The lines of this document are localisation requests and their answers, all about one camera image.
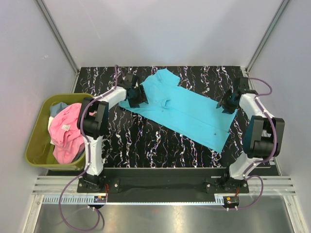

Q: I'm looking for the cyan t shirt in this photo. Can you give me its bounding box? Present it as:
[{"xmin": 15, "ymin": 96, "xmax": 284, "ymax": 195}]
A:
[{"xmin": 119, "ymin": 69, "xmax": 236, "ymax": 153}]

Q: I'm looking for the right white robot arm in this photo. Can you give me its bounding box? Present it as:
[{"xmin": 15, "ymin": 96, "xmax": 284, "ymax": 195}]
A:
[{"xmin": 217, "ymin": 90, "xmax": 285, "ymax": 193}]

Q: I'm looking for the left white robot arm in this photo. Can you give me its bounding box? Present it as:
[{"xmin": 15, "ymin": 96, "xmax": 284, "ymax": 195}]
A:
[{"xmin": 77, "ymin": 85, "xmax": 148, "ymax": 192}]

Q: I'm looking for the pink t shirt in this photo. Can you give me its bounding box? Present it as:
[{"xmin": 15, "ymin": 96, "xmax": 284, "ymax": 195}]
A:
[{"xmin": 49, "ymin": 103, "xmax": 85, "ymax": 164}]

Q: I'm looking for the grey blue t shirt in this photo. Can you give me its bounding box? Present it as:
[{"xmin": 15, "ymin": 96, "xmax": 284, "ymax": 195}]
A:
[{"xmin": 50, "ymin": 102, "xmax": 68, "ymax": 117}]

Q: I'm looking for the white t shirt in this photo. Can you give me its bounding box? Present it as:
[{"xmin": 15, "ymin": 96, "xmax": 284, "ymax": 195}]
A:
[{"xmin": 48, "ymin": 116, "xmax": 54, "ymax": 132}]

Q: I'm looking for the right small circuit board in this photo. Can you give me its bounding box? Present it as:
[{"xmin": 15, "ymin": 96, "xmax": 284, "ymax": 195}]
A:
[{"xmin": 225, "ymin": 196, "xmax": 240, "ymax": 205}]

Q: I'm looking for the small circuit board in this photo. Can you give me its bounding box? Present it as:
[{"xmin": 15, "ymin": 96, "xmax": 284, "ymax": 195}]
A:
[
  {"xmin": 225, "ymin": 196, "xmax": 240, "ymax": 205},
  {"xmin": 94, "ymin": 196, "xmax": 107, "ymax": 203}
]

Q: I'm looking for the left small circuit board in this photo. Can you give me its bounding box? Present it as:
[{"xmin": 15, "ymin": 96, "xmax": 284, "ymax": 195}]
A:
[{"xmin": 94, "ymin": 196, "xmax": 107, "ymax": 203}]

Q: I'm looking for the olive green plastic bin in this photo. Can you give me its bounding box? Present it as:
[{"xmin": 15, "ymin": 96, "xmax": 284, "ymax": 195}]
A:
[{"xmin": 25, "ymin": 93, "xmax": 93, "ymax": 171}]

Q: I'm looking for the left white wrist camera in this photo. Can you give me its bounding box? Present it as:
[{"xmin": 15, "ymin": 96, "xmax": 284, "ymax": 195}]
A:
[{"xmin": 118, "ymin": 73, "xmax": 140, "ymax": 89}]

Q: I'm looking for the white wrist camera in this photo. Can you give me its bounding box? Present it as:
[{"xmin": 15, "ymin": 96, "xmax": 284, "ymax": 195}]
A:
[
  {"xmin": 118, "ymin": 73, "xmax": 140, "ymax": 89},
  {"xmin": 233, "ymin": 77, "xmax": 253, "ymax": 94}
]

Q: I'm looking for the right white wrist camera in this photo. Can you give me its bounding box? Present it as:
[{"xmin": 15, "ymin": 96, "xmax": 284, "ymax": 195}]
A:
[{"xmin": 233, "ymin": 77, "xmax": 253, "ymax": 94}]

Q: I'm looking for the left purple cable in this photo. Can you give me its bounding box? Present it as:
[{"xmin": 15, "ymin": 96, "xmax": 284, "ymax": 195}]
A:
[{"xmin": 57, "ymin": 64, "xmax": 122, "ymax": 231}]

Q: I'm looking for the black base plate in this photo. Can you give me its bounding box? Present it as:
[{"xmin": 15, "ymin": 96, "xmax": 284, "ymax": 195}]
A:
[{"xmin": 66, "ymin": 168, "xmax": 251, "ymax": 204}]

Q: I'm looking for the right aluminium corner post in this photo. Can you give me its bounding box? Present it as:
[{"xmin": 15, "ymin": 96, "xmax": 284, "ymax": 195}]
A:
[{"xmin": 245, "ymin": 0, "xmax": 291, "ymax": 75}]

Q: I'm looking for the aluminium corner post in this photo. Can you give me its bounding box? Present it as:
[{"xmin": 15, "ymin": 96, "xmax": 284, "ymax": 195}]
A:
[
  {"xmin": 245, "ymin": 0, "xmax": 291, "ymax": 75},
  {"xmin": 34, "ymin": 0, "xmax": 80, "ymax": 75}
]

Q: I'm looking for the left aluminium corner post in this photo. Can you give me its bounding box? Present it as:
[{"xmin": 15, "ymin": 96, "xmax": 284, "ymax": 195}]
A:
[{"xmin": 34, "ymin": 0, "xmax": 80, "ymax": 75}]

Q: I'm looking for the white slotted cable duct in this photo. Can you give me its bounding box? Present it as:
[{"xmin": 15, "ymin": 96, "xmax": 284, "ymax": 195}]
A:
[{"xmin": 43, "ymin": 195, "xmax": 105, "ymax": 205}]

